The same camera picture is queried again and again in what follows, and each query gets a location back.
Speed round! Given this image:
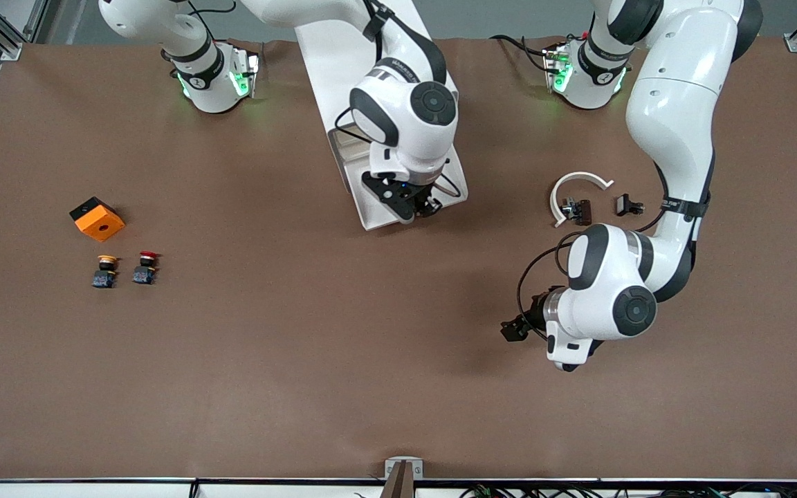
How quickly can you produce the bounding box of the brown table cover sheet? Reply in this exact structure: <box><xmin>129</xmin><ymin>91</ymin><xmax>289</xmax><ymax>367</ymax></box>
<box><xmin>0</xmin><ymin>36</ymin><xmax>797</xmax><ymax>481</ymax></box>

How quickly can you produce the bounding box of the orange box with hole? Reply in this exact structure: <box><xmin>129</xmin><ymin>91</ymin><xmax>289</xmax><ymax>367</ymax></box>
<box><xmin>69</xmin><ymin>196</ymin><xmax>126</xmax><ymax>243</ymax></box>

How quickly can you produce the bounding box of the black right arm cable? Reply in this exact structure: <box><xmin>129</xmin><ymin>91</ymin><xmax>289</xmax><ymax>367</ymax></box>
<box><xmin>333</xmin><ymin>104</ymin><xmax>463</xmax><ymax>200</ymax></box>

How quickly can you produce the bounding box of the black cable bundle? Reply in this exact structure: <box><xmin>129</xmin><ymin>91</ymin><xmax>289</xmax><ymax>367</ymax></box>
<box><xmin>459</xmin><ymin>484</ymin><xmax>797</xmax><ymax>498</ymax></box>

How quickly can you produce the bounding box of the white curved plastic arc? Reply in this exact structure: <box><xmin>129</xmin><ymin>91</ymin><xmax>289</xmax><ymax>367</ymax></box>
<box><xmin>549</xmin><ymin>172</ymin><xmax>614</xmax><ymax>229</ymax></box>

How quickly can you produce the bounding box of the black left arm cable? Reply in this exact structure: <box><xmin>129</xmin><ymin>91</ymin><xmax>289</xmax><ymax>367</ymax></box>
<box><xmin>517</xmin><ymin>232</ymin><xmax>583</xmax><ymax>341</ymax></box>

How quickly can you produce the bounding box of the white drawer cabinet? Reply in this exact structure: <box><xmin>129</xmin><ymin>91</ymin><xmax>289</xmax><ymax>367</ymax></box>
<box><xmin>291</xmin><ymin>14</ymin><xmax>459</xmax><ymax>167</ymax></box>

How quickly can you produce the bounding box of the red push button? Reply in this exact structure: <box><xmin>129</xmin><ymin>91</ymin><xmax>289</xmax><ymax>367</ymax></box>
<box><xmin>132</xmin><ymin>251</ymin><xmax>161</xmax><ymax>285</ymax></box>

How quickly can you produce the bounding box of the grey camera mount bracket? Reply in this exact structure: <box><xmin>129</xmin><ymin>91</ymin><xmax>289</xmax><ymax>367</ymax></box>
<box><xmin>384</xmin><ymin>456</ymin><xmax>425</xmax><ymax>498</ymax></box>

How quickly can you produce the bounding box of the black base cable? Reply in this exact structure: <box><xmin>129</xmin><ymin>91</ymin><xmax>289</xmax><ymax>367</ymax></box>
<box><xmin>491</xmin><ymin>35</ymin><xmax>553</xmax><ymax>73</ymax></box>

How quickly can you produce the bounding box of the dark brown switch component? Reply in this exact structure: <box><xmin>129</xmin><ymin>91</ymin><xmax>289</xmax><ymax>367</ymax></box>
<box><xmin>561</xmin><ymin>198</ymin><xmax>593</xmax><ymax>227</ymax></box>

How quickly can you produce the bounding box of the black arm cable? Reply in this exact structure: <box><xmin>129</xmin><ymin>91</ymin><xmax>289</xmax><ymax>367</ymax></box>
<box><xmin>517</xmin><ymin>232</ymin><xmax>583</xmax><ymax>341</ymax></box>
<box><xmin>333</xmin><ymin>104</ymin><xmax>463</xmax><ymax>200</ymax></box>

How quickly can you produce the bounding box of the yellow push button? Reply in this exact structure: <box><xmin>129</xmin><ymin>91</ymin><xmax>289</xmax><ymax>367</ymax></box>
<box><xmin>91</xmin><ymin>255</ymin><xmax>119</xmax><ymax>290</ymax></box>

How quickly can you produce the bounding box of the white table edge rail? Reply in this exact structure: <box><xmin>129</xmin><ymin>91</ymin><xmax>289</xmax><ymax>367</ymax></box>
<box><xmin>0</xmin><ymin>477</ymin><xmax>797</xmax><ymax>498</ymax></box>

